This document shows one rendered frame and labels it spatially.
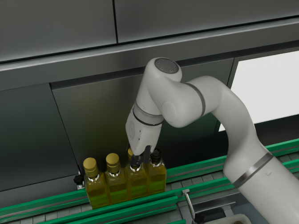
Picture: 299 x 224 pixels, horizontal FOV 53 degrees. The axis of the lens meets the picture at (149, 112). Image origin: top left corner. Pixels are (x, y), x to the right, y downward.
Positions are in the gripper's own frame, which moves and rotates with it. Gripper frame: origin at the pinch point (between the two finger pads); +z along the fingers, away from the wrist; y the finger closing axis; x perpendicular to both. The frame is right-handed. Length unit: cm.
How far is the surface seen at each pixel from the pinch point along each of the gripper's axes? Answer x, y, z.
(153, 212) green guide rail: 10.0, 6.5, 23.7
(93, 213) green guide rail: -8.7, 4.1, 23.0
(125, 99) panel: -1.5, -11.8, -8.0
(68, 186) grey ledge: -13.7, -11.2, 32.8
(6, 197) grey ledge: -33, -13, 38
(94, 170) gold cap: -10.0, 1.3, 4.3
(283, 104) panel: 55, -11, -5
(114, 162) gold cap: -5.4, 1.3, 1.5
